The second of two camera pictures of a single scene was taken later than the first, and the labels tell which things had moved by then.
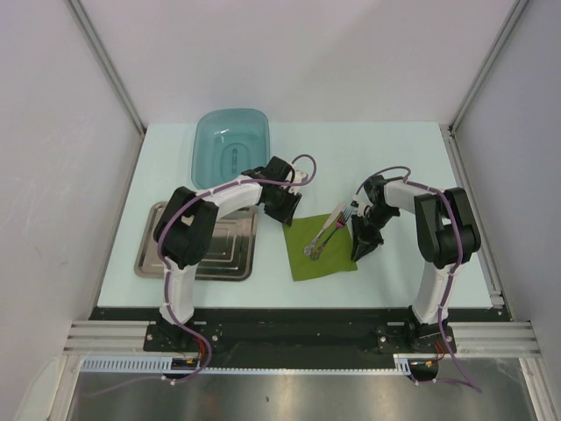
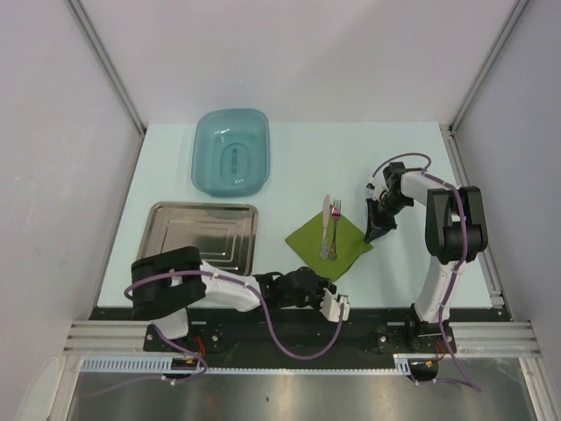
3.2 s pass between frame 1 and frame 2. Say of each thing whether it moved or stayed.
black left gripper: moved
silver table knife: moved
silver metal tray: stayed
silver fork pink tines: moved
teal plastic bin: stayed
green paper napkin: moved
